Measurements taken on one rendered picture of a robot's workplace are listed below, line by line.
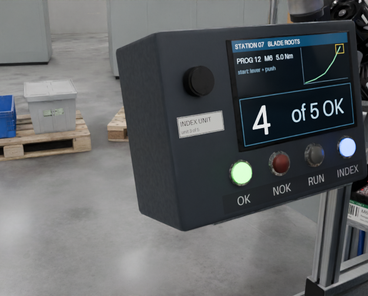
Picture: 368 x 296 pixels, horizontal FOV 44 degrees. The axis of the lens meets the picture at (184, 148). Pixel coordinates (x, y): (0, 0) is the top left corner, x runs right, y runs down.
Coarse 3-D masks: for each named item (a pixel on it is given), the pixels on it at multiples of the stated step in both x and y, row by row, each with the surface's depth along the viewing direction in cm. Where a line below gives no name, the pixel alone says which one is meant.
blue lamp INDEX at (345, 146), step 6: (342, 138) 52; (348, 138) 52; (342, 144) 52; (348, 144) 51; (354, 144) 52; (342, 150) 52; (348, 150) 51; (354, 150) 53; (342, 156) 52; (348, 156) 52
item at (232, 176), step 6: (234, 162) 45; (240, 162) 45; (246, 162) 45; (234, 168) 45; (240, 168) 44; (246, 168) 45; (234, 174) 45; (240, 174) 44; (246, 174) 45; (234, 180) 45; (240, 180) 45; (246, 180) 45
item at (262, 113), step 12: (252, 96) 46; (264, 96) 46; (276, 96) 47; (240, 108) 45; (252, 108) 46; (264, 108) 46; (276, 108) 47; (240, 120) 45; (252, 120) 46; (264, 120) 46; (276, 120) 47; (252, 132) 46; (264, 132) 46; (276, 132) 47; (252, 144) 46
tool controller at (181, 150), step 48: (144, 48) 43; (192, 48) 42; (240, 48) 45; (288, 48) 48; (336, 48) 51; (144, 96) 45; (192, 96) 42; (240, 96) 45; (288, 96) 48; (336, 96) 51; (144, 144) 47; (192, 144) 43; (240, 144) 45; (288, 144) 48; (336, 144) 52; (144, 192) 49; (192, 192) 43; (240, 192) 45; (288, 192) 48
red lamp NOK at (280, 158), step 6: (270, 156) 47; (276, 156) 47; (282, 156) 47; (288, 156) 48; (270, 162) 47; (276, 162) 47; (282, 162) 47; (288, 162) 47; (270, 168) 47; (276, 168) 47; (282, 168) 47; (288, 168) 48; (276, 174) 47; (282, 174) 48
